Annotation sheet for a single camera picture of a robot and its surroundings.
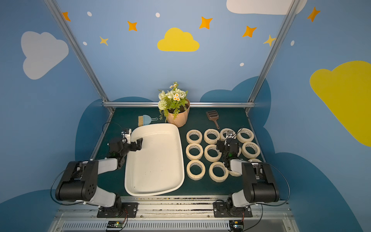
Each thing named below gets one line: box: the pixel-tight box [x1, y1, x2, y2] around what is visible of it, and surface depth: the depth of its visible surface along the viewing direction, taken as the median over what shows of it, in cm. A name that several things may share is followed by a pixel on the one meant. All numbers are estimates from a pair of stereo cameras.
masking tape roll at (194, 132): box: [185, 129, 203, 145], surface depth 106 cm
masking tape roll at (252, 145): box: [241, 141, 261, 159], surface depth 96 cm
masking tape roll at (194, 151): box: [185, 143, 204, 160], surface depth 97 cm
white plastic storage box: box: [124, 123, 185, 197], surface depth 92 cm
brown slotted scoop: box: [205, 110, 220, 130], surface depth 117 cm
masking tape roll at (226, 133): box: [219, 128, 237, 142], surface depth 103 cm
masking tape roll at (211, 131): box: [203, 128, 221, 145], surface depth 106 cm
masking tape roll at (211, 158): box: [203, 144, 223, 163], surface depth 95 cm
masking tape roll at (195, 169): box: [186, 159, 206, 181], surface depth 88 cm
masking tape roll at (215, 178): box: [208, 161, 229, 183], surface depth 86 cm
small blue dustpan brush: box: [137, 114, 159, 127], surface depth 117 cm
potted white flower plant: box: [157, 81, 191, 128], surface depth 90 cm
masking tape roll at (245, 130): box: [236, 127, 255, 144], surface depth 104 cm
